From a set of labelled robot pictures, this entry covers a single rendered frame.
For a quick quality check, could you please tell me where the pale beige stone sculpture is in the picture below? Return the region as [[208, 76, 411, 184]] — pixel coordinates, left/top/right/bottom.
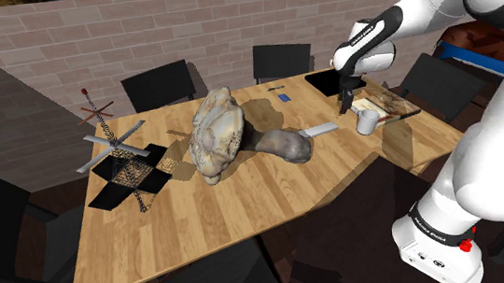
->
[[183, 84, 252, 188]]

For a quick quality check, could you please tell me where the open book with glass cover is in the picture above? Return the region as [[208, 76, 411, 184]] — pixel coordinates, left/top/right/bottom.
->
[[349, 84, 424, 128]]

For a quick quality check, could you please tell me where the brown and blue furniture piece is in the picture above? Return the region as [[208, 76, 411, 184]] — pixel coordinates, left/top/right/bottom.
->
[[432, 18, 504, 83]]

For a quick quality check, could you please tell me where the black tablet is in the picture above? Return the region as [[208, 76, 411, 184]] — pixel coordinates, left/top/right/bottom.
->
[[303, 65, 369, 100]]

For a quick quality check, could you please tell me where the wooden table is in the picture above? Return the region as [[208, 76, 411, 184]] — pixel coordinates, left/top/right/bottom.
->
[[50, 56, 477, 283]]

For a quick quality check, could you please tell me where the grey remote control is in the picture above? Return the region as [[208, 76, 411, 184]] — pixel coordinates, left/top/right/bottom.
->
[[298, 120, 341, 141]]

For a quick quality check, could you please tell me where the grey rounded stone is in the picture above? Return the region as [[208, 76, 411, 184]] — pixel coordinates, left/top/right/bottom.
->
[[250, 125, 315, 168]]

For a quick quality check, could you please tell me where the white mug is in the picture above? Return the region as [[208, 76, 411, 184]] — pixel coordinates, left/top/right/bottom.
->
[[353, 106, 384, 137]]

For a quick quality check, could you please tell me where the wire tower model, black base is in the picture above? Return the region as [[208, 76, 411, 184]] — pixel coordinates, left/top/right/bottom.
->
[[68, 79, 177, 219]]

